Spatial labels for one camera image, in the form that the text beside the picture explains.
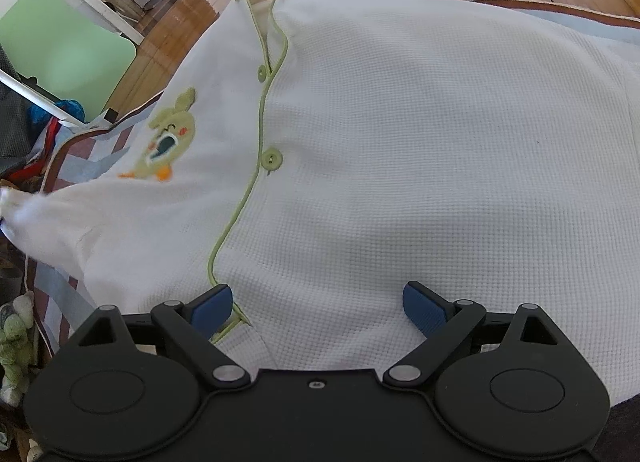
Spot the red patterned cloth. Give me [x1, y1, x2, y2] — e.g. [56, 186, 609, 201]
[7, 117, 63, 185]

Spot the checkered mat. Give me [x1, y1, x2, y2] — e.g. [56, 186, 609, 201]
[22, 0, 640, 358]

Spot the dark grey bag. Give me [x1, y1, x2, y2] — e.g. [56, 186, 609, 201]
[0, 50, 37, 173]

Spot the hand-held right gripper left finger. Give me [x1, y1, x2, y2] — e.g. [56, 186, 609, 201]
[77, 283, 252, 389]

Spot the blue cloth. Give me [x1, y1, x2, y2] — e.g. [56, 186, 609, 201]
[27, 99, 87, 126]

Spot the green folding table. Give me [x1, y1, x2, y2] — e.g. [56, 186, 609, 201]
[0, 0, 138, 125]

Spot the pale green fuzzy toy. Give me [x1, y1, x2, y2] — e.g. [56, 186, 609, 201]
[0, 292, 40, 395]

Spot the white pajama shirt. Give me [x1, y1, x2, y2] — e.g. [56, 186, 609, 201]
[0, 0, 640, 405]

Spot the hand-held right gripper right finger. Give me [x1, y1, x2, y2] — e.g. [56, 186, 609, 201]
[382, 281, 566, 388]

